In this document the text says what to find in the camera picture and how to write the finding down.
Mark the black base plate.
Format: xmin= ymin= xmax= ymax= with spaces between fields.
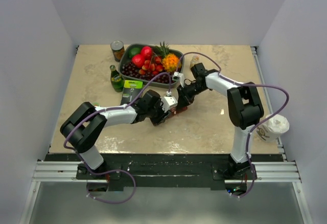
xmin=45 ymin=153 xmax=282 ymax=192

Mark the red apple upper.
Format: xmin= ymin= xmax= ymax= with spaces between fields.
xmin=140 ymin=46 xmax=153 ymax=60

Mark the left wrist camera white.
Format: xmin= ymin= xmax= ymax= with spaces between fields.
xmin=161 ymin=91 xmax=178 ymax=112

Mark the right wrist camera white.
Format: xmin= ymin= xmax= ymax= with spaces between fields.
xmin=172 ymin=72 xmax=185 ymax=87

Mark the green glass bottle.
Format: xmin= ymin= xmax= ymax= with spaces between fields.
xmin=110 ymin=65 xmax=124 ymax=92

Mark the purple cable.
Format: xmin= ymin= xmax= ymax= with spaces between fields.
xmin=175 ymin=52 xmax=290 ymax=199
xmin=62 ymin=72 xmax=172 ymax=205

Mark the purple grape bunch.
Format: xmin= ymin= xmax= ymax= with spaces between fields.
xmin=120 ymin=62 xmax=166 ymax=81

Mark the clear glass jar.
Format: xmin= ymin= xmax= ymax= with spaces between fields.
xmin=190 ymin=55 xmax=200 ymax=68

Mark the grey fruit tray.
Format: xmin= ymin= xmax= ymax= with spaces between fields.
xmin=119 ymin=42 xmax=184 ymax=89

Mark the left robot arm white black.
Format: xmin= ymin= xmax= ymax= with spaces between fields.
xmin=60 ymin=90 xmax=178 ymax=179

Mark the tin can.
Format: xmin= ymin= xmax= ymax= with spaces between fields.
xmin=110 ymin=40 xmax=125 ymax=62

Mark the red weekly pill organizer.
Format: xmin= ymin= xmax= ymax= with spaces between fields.
xmin=168 ymin=107 xmax=188 ymax=118

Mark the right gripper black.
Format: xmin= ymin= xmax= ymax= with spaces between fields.
xmin=176 ymin=82 xmax=206 ymax=110

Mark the pineapple top green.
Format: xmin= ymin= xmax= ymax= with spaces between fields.
xmin=154 ymin=41 xmax=170 ymax=58

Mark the green lime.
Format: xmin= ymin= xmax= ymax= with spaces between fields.
xmin=128 ymin=47 xmax=142 ymax=59

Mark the aluminium rail frame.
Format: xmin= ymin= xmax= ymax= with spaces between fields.
xmin=33 ymin=45 xmax=303 ymax=184

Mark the razor box black green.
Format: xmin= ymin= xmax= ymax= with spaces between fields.
xmin=120 ymin=80 xmax=143 ymax=105

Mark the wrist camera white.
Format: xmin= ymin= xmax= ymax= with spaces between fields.
xmin=172 ymin=72 xmax=185 ymax=87
xmin=161 ymin=91 xmax=178 ymax=112

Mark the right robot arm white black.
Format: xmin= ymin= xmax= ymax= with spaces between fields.
xmin=176 ymin=63 xmax=264 ymax=180

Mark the red apple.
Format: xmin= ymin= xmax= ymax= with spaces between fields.
xmin=132 ymin=54 xmax=145 ymax=69
xmin=140 ymin=46 xmax=153 ymax=60

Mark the red apple lower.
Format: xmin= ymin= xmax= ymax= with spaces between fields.
xmin=132 ymin=54 xmax=145 ymax=69

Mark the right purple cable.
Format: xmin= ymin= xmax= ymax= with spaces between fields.
xmin=175 ymin=52 xmax=290 ymax=199

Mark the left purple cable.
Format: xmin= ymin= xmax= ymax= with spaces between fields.
xmin=62 ymin=72 xmax=172 ymax=205

